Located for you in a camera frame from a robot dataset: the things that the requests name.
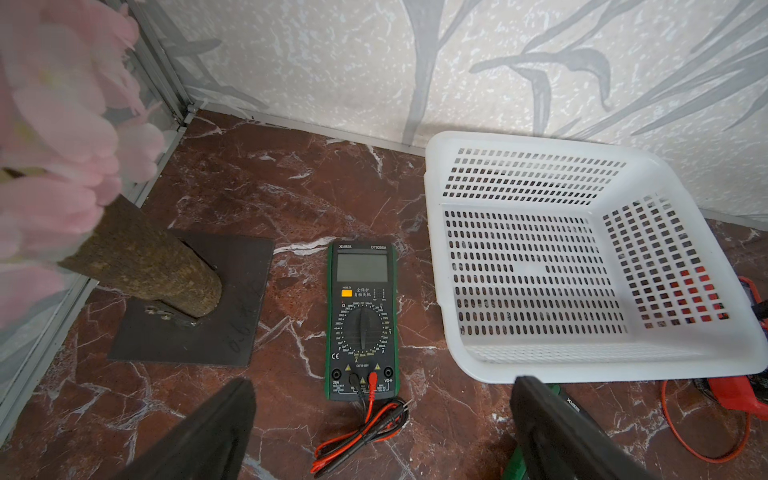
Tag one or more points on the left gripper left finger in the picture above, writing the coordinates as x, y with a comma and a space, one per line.
208, 444

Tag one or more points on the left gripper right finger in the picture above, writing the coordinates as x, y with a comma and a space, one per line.
557, 439

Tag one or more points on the dark green multimeter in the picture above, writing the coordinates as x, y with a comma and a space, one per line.
362, 351

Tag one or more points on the white plastic basket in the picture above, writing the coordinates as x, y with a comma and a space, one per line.
577, 262

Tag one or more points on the black metal tree base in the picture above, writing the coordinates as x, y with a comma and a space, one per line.
212, 318

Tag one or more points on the pink cherry blossom tree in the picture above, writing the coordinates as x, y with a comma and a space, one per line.
74, 130

